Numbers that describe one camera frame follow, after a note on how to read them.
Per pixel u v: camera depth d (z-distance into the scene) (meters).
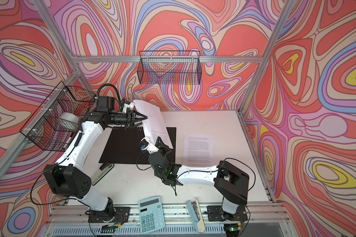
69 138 0.73
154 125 0.78
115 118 0.64
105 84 0.62
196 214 0.71
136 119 0.67
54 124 0.74
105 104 0.61
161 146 0.65
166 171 0.58
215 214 0.73
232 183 0.45
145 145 0.63
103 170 0.85
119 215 0.73
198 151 0.97
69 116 0.73
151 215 0.72
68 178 0.42
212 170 0.47
